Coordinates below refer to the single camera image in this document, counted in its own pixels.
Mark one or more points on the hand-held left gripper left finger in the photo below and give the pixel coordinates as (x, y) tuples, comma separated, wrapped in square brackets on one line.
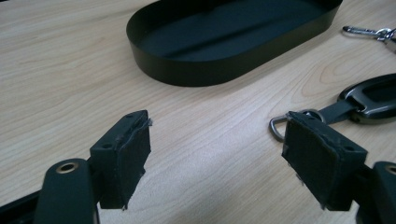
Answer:
[(124, 161)]

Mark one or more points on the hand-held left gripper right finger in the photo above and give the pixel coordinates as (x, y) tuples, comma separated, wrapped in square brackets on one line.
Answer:
[(320, 161)]

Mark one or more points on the black car key fob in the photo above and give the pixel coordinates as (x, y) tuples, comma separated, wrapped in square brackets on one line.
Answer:
[(353, 104)]

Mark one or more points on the black key rack with tray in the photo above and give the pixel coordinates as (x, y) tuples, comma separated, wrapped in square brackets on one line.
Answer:
[(218, 46)]

